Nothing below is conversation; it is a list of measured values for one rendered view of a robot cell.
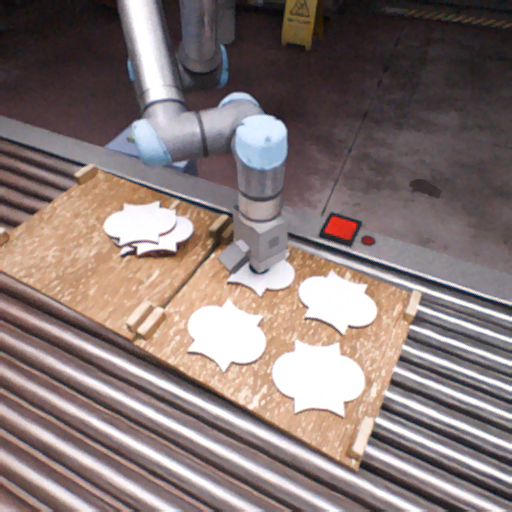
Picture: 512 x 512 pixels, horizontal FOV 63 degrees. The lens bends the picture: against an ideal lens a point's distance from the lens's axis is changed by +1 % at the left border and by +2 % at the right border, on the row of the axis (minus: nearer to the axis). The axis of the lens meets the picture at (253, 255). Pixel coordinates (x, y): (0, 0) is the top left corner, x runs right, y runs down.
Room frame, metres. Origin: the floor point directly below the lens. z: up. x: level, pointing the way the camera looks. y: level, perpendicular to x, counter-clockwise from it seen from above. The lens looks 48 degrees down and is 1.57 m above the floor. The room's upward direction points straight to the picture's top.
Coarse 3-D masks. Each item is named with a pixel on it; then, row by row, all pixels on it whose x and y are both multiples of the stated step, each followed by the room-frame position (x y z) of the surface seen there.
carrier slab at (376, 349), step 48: (192, 288) 0.49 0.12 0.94; (240, 288) 0.49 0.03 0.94; (288, 288) 0.49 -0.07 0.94; (384, 288) 0.49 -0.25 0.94; (288, 336) 0.39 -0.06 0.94; (336, 336) 0.39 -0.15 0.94; (384, 336) 0.39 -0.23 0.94; (240, 384) 0.30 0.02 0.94; (384, 384) 0.30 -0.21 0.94; (288, 432) 0.22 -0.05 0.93; (336, 432) 0.22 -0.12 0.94
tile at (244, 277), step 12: (276, 264) 0.55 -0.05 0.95; (288, 264) 0.55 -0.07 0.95; (240, 276) 0.51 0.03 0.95; (252, 276) 0.51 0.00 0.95; (264, 276) 0.51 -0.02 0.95; (276, 276) 0.51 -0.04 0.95; (288, 276) 0.51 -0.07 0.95; (252, 288) 0.49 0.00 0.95; (264, 288) 0.49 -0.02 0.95; (276, 288) 0.49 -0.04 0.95
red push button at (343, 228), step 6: (330, 222) 0.69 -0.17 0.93; (336, 222) 0.69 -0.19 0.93; (342, 222) 0.69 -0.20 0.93; (348, 222) 0.69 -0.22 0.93; (330, 228) 0.67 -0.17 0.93; (336, 228) 0.67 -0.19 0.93; (342, 228) 0.67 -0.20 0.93; (348, 228) 0.67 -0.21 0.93; (354, 228) 0.67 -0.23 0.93; (336, 234) 0.65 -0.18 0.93; (342, 234) 0.65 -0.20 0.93; (348, 234) 0.65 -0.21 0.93
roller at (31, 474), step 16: (0, 448) 0.21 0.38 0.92; (16, 448) 0.21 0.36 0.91; (0, 464) 0.18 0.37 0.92; (16, 464) 0.18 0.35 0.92; (32, 464) 0.18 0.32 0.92; (16, 480) 0.16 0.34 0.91; (32, 480) 0.16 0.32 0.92; (48, 480) 0.16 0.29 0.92; (64, 480) 0.16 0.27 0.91; (32, 496) 0.15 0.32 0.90; (48, 496) 0.14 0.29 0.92; (64, 496) 0.14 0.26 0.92; (80, 496) 0.14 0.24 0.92; (96, 496) 0.14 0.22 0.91
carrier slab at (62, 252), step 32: (96, 192) 0.79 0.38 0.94; (128, 192) 0.79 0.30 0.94; (32, 224) 0.68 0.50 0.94; (64, 224) 0.68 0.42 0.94; (96, 224) 0.68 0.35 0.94; (192, 224) 0.68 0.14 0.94; (0, 256) 0.58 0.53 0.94; (32, 256) 0.58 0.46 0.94; (64, 256) 0.58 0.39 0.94; (96, 256) 0.58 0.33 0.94; (128, 256) 0.58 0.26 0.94; (160, 256) 0.58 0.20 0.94; (192, 256) 0.58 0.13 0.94; (32, 288) 0.50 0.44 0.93; (64, 288) 0.49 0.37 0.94; (96, 288) 0.49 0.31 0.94; (128, 288) 0.49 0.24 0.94; (160, 288) 0.49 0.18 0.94; (96, 320) 0.42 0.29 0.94
